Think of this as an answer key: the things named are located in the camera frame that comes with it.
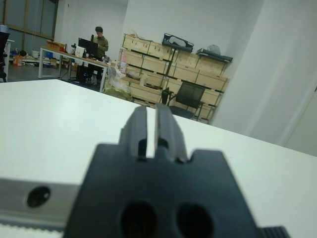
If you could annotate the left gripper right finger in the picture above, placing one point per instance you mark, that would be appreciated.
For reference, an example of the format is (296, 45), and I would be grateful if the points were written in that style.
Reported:
(171, 131)

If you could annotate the light plywood crate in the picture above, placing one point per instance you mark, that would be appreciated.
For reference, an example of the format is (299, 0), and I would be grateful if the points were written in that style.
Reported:
(173, 85)
(133, 58)
(133, 43)
(185, 60)
(210, 65)
(146, 93)
(183, 73)
(213, 80)
(159, 49)
(213, 95)
(154, 64)
(153, 78)

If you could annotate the black computer monitor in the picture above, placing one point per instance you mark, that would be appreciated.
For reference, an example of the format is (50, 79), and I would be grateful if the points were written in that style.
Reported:
(88, 47)

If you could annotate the black waste bin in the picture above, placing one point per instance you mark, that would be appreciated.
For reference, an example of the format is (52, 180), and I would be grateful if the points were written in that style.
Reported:
(166, 95)

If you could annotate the clear plastic bag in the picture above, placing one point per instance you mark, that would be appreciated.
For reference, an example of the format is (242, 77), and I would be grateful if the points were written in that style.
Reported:
(116, 74)

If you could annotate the white padded item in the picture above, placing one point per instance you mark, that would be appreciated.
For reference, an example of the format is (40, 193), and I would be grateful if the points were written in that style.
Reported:
(177, 39)

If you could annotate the dark blue plastic bin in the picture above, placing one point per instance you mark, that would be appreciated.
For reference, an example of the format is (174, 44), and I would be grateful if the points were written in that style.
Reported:
(178, 47)

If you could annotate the yellow-green plastic bag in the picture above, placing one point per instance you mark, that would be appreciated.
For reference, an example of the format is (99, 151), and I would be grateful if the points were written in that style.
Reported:
(119, 90)

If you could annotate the window with dark frame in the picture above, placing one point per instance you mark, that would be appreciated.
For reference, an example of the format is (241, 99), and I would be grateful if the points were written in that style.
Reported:
(32, 15)

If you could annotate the grey plastic bag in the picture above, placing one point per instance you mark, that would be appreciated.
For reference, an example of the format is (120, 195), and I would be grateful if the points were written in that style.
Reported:
(213, 49)

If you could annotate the orange box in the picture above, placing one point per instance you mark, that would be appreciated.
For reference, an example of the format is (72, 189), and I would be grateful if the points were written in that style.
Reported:
(17, 61)

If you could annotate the black computer tower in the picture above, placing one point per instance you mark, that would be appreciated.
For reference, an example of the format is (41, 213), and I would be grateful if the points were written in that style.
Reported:
(81, 74)

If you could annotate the white desk wooden top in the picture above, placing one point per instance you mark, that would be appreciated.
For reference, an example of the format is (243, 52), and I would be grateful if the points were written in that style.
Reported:
(57, 51)

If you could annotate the white box red print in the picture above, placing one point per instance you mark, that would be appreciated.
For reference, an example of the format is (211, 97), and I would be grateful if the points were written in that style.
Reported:
(79, 51)

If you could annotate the dark blue flat tray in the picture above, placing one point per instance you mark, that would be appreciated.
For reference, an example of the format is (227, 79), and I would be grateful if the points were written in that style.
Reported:
(223, 58)

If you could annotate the person in green jacket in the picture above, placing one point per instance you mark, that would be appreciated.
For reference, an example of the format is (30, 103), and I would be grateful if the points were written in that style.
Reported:
(102, 42)

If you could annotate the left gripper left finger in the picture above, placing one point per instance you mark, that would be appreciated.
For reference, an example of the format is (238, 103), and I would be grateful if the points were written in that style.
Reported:
(133, 129)

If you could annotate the brown cardboard box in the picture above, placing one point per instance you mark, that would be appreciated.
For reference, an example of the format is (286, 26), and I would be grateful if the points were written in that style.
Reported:
(55, 45)

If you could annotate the black mesh chair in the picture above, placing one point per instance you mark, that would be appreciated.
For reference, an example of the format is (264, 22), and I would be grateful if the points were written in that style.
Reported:
(190, 93)

